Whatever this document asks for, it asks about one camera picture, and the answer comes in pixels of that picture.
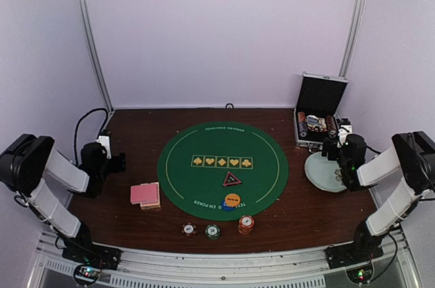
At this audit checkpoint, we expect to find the black red all-in triangle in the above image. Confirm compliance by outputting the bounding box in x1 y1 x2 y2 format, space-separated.
222 171 243 187

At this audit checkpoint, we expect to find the orange-red poker chip stack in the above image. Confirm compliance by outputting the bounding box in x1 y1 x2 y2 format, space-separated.
238 215 255 235

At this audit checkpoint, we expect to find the orange big blind button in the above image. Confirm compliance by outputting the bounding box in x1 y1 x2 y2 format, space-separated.
224 193 241 207

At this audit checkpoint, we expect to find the blue small blind button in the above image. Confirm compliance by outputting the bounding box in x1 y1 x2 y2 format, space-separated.
222 203 235 211

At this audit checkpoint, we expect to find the green poker chip stack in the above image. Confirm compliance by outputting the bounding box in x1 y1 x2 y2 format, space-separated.
205 224 220 240

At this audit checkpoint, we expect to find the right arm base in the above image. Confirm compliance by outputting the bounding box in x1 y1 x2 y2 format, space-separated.
324 243 383 269

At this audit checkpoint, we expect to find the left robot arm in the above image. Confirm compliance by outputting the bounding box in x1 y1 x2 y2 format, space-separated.
1 134 126 264

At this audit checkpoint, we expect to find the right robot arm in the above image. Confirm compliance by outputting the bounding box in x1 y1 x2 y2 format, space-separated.
326 131 434 264

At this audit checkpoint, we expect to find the pale green ceramic plate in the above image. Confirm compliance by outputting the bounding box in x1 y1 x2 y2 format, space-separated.
304 152 347 193

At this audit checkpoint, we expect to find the aluminium poker chip case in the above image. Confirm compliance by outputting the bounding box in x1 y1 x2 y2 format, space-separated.
294 72 349 148

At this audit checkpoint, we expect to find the red-backed card deck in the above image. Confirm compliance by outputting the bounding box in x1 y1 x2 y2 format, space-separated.
130 183 159 204

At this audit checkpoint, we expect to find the card deck box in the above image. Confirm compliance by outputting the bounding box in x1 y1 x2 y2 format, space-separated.
140 182 160 210

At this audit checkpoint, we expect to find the brown poker chip stack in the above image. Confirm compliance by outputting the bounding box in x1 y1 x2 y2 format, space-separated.
181 222 198 237

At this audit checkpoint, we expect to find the round green poker mat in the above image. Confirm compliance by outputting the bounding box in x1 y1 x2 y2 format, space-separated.
157 122 289 221

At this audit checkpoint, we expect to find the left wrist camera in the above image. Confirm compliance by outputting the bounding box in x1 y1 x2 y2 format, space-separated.
96 130 111 159

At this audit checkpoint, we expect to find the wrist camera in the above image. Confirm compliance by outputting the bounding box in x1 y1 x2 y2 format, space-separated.
338 118 353 145
96 130 111 159

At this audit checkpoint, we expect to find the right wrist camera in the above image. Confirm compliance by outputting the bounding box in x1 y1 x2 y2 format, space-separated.
338 118 353 145

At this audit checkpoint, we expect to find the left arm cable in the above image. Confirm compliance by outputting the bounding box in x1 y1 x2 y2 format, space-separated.
73 107 109 166

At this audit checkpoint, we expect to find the aluminium front rail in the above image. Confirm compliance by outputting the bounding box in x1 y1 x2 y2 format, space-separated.
27 226 422 288

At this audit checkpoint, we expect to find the right aluminium frame post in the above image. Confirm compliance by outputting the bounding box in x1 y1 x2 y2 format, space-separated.
338 0 366 77

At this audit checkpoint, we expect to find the aluminium frame post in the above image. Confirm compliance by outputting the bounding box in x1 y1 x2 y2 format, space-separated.
78 0 114 112
338 0 366 77

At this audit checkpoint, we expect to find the left aluminium frame post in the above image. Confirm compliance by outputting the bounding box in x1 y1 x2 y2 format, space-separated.
78 0 114 112

